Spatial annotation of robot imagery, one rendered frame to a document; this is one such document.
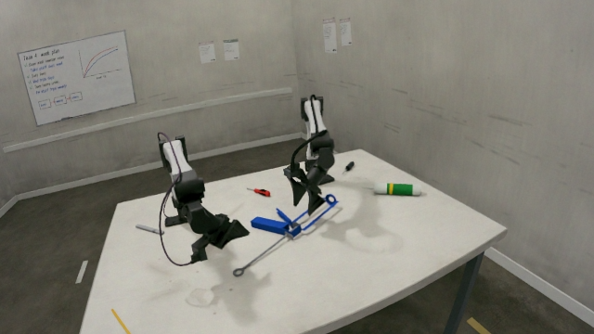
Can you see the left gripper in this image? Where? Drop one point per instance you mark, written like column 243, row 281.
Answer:
column 314, row 177

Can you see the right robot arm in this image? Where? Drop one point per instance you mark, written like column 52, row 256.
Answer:
column 190, row 190

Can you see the white and green sealant cartridge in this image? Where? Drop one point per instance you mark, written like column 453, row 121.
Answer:
column 395, row 189

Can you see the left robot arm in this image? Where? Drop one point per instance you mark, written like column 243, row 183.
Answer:
column 318, row 150

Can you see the black screwdriver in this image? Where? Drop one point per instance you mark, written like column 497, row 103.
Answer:
column 349, row 166

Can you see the grey flat bar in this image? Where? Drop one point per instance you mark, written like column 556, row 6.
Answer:
column 149, row 229

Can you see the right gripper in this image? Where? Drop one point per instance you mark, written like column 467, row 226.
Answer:
column 230, row 232

